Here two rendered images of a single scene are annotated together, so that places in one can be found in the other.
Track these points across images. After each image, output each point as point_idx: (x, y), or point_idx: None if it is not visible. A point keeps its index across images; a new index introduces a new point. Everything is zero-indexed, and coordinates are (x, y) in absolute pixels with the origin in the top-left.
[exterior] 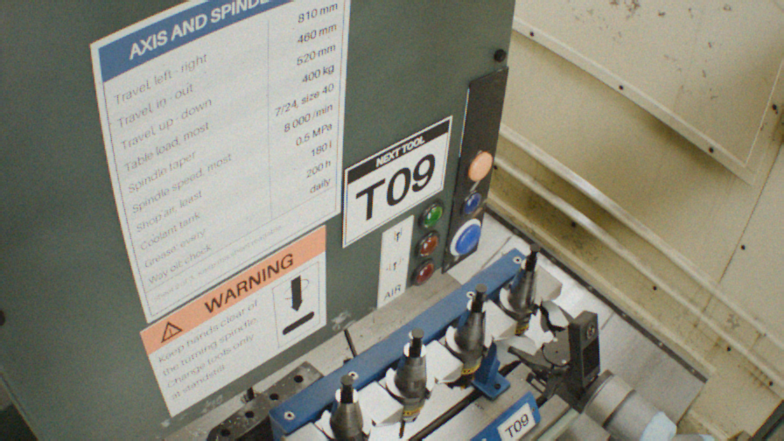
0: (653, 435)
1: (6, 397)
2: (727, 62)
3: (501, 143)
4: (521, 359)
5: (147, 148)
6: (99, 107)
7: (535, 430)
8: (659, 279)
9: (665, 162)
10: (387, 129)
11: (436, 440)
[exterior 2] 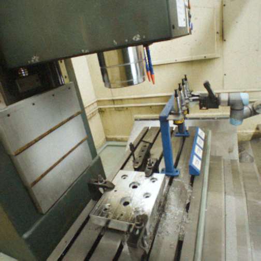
0: (243, 95)
1: (46, 207)
2: (200, 32)
3: (150, 99)
4: (197, 99)
5: None
6: None
7: (205, 135)
8: None
9: (193, 71)
10: None
11: (185, 146)
